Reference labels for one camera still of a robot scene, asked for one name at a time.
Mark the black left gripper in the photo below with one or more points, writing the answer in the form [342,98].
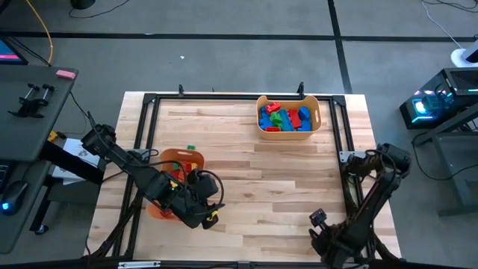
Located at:
[194,201]

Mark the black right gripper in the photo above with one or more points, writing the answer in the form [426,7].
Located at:
[330,243]

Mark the small red building block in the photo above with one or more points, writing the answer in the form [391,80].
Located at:
[166,213]
[176,174]

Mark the small orange building block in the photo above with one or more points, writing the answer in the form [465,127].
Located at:
[183,166]

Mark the orange plastic bin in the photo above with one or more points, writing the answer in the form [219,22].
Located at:
[175,155]

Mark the large blue building block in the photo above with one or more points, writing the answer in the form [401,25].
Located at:
[305,126]
[265,120]
[304,113]

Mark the long red building block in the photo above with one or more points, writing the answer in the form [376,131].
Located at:
[295,118]

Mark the long blue building block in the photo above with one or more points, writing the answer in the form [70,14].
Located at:
[287,120]

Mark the large green building block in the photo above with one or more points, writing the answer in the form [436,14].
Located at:
[276,119]

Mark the large red building block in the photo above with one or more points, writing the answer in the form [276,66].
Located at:
[273,107]

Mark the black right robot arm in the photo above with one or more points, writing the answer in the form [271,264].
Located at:
[373,194]

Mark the yellow plastic bin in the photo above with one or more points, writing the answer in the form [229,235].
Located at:
[287,135]

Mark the dark grey computer stand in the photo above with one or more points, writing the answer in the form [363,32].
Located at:
[463,179]

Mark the black desk crossbar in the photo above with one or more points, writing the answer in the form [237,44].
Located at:
[71,164]

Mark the white paper sheet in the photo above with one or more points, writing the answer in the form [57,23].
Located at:
[72,147]

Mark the small yellow object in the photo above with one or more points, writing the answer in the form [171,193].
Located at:
[53,136]

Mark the black desk top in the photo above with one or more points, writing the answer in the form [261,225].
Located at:
[22,224]

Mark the black desktop computer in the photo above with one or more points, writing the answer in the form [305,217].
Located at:
[461,80]

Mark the black computer mouse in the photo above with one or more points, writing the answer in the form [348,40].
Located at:
[15,194]

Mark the dark grey desk shelf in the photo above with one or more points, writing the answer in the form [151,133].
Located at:
[33,123]

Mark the pink eraser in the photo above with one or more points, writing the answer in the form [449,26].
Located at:
[66,74]

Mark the black desk clamp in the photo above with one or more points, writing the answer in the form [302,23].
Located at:
[31,104]

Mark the white floor device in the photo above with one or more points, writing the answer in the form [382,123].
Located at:
[461,58]

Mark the black chair base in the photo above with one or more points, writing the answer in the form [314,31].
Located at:
[83,3]

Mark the computer screen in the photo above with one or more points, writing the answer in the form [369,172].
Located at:
[9,52]

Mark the silver metal bracket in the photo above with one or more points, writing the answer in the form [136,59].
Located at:
[138,265]

